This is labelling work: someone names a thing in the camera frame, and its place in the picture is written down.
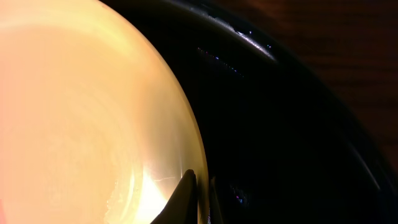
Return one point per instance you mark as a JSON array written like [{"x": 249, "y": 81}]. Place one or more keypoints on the black round tray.
[{"x": 282, "y": 147}]

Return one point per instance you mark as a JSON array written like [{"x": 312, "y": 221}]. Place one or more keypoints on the yellow plate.
[{"x": 95, "y": 127}]

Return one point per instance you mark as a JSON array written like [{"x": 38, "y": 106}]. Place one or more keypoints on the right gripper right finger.
[{"x": 215, "y": 211}]

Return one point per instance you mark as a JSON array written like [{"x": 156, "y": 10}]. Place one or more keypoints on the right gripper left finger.
[{"x": 182, "y": 207}]

